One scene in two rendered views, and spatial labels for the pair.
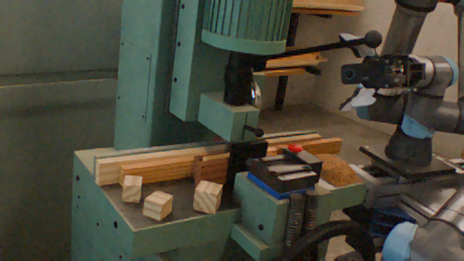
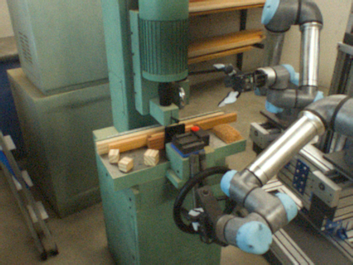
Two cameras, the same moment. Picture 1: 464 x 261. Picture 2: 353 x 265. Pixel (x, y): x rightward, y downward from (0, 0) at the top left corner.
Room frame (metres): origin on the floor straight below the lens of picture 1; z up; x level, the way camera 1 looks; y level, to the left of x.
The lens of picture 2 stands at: (-0.21, -0.23, 1.63)
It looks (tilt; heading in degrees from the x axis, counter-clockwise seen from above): 29 degrees down; 8
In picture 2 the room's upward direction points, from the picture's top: straight up
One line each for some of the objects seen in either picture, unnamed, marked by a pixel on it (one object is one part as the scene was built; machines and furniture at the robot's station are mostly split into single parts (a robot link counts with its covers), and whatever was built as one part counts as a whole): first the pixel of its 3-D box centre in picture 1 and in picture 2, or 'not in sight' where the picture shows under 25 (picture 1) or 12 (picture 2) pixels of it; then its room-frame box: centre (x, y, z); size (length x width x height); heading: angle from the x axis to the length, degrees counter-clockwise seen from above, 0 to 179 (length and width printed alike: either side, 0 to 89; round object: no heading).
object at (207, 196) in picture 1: (207, 197); (151, 157); (0.85, 0.02, 0.92); 0.04 x 0.04 x 0.04; 81
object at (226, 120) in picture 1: (227, 118); (164, 112); (1.05, 0.01, 1.02); 0.14 x 0.07 x 0.09; 36
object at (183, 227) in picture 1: (251, 202); (179, 156); (0.95, -0.07, 0.87); 0.61 x 0.30 x 0.06; 126
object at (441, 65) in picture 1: (432, 73); (278, 75); (1.14, -0.45, 1.17); 0.11 x 0.08 x 0.09; 126
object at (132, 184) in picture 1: (132, 188); (114, 156); (0.85, 0.17, 0.92); 0.04 x 0.03 x 0.04; 8
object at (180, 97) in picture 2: (244, 100); (177, 97); (1.21, -0.02, 1.02); 0.12 x 0.03 x 0.12; 36
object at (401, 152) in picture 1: (410, 142); (290, 106); (1.53, -0.59, 0.87); 0.15 x 0.15 x 0.10
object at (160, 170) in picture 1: (246, 159); (178, 131); (1.07, -0.05, 0.92); 0.62 x 0.02 x 0.04; 126
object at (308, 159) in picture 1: (289, 169); (191, 141); (0.88, -0.13, 0.99); 0.13 x 0.11 x 0.06; 126
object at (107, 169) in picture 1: (223, 156); (165, 131); (1.05, 0.01, 0.93); 0.60 x 0.02 x 0.05; 126
